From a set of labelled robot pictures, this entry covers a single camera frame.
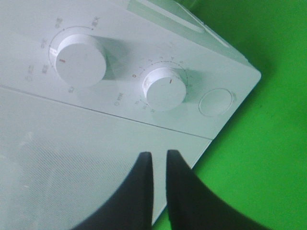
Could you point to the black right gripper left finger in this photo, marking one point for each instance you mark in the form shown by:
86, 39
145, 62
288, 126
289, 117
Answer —
131, 206

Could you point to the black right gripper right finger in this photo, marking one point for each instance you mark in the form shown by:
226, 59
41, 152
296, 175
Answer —
193, 206

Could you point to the white microwave door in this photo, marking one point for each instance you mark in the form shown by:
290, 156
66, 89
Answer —
59, 163

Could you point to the round microwave door button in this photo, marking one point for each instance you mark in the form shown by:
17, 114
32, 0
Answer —
215, 102

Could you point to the white microwave knob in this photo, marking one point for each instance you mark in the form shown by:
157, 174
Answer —
164, 89
80, 61

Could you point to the green table cloth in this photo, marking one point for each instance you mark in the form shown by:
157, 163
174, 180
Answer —
258, 162

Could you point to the white microwave oven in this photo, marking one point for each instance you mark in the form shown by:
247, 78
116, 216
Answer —
138, 36

